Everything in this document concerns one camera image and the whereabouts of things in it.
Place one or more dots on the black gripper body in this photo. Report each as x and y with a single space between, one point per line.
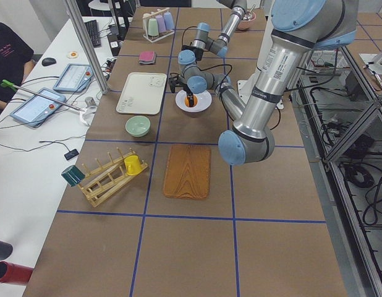
190 93
198 54

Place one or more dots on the wooden peg drying rack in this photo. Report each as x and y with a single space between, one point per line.
108 178

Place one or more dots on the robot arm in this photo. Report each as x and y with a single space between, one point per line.
202 42
298 27

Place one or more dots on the white wire cup rack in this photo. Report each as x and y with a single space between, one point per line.
160 37

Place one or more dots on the white round plate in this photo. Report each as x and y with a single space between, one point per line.
204 101

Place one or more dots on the dark green cup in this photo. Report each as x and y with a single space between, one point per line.
73 175

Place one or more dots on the person in black shirt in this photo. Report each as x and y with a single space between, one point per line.
16 62

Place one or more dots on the green plastic cup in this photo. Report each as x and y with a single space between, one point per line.
152 28

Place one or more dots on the pink bowl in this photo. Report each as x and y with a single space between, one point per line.
247 21

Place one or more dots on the red cylinder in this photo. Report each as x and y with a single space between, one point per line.
14 274

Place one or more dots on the blue teach pendant far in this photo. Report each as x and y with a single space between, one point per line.
74 79

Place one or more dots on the black computer mouse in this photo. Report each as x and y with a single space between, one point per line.
48 62

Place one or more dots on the cream bear tray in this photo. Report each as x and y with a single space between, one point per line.
142 93

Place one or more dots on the blue plastic cup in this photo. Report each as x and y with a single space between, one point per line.
168 21

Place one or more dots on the aluminium frame post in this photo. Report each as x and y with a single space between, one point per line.
84 39

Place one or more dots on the wooden rack handle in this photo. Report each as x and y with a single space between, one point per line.
153 14

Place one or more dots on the wooden cutting board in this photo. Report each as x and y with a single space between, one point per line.
187 173

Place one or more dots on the purple plastic cup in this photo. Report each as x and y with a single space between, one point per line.
161 24

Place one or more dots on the black keyboard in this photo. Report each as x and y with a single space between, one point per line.
93 32

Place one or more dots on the pink cloth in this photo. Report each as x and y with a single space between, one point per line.
147 55

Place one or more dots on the grey cloth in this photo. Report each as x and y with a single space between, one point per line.
147 62

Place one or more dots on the blue teach pendant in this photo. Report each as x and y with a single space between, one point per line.
37 109
74 79

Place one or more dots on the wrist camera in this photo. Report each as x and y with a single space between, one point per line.
174 81
187 47

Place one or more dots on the orange fruit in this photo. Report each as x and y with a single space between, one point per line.
196 102

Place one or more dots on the blue teach pendant near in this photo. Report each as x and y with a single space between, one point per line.
37 109

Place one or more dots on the green bowl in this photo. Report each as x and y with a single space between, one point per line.
138 126

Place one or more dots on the yellow cup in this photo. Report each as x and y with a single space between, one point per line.
132 165

